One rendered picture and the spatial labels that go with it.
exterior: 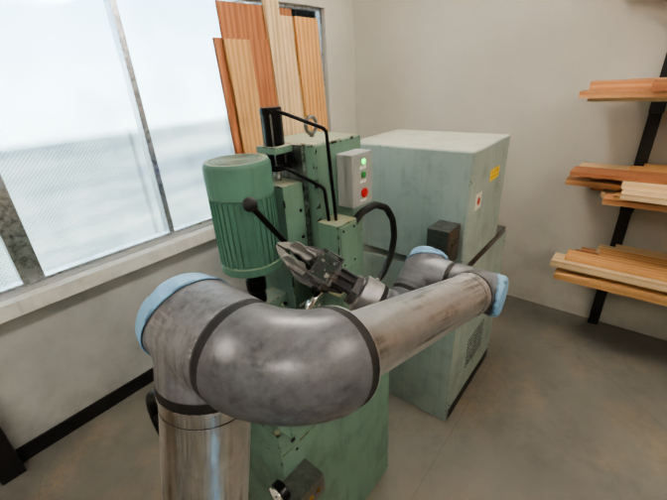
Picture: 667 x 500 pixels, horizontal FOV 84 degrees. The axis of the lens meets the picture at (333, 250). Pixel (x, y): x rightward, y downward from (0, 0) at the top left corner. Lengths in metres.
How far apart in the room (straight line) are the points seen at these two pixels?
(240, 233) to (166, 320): 0.58
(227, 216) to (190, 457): 0.61
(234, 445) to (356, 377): 0.20
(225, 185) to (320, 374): 0.67
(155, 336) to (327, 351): 0.19
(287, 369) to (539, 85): 2.71
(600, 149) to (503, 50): 0.88
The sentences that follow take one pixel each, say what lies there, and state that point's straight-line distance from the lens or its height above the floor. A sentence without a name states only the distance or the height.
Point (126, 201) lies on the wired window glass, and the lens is 2.35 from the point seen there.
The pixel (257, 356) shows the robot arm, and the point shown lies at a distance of 0.35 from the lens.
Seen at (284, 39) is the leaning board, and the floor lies 1.92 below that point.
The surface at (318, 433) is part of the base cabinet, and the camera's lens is 1.31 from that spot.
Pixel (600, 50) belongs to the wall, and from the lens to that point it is 2.86.
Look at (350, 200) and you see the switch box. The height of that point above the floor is 1.34.
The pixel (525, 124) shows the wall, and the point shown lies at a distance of 2.93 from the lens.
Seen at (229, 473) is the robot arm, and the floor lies 1.26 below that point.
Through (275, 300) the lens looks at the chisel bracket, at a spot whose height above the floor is 1.07.
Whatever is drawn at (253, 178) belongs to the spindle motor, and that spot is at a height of 1.47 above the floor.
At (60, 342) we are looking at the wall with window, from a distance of 2.39.
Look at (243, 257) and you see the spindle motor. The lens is 1.01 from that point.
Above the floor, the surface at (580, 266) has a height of 0.61.
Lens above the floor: 1.69
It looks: 25 degrees down
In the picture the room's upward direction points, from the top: 3 degrees counter-clockwise
